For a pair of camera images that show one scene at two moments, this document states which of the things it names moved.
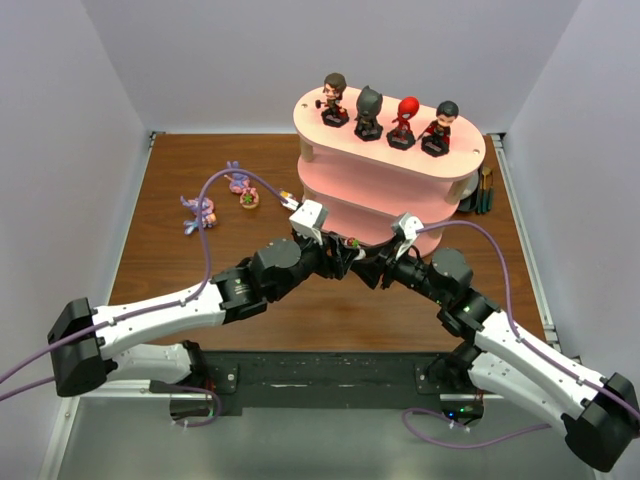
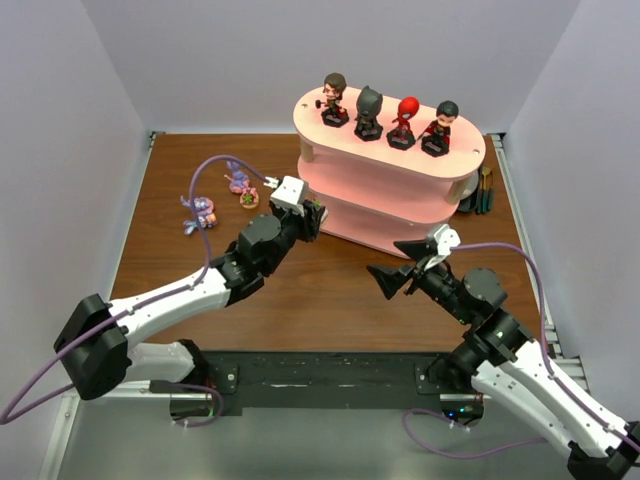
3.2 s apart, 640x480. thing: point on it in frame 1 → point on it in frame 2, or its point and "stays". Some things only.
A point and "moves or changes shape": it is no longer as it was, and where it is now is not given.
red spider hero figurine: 402,137 stays
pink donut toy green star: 249,198 stays
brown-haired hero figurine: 333,88 stays
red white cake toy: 352,242 moves or changes shape
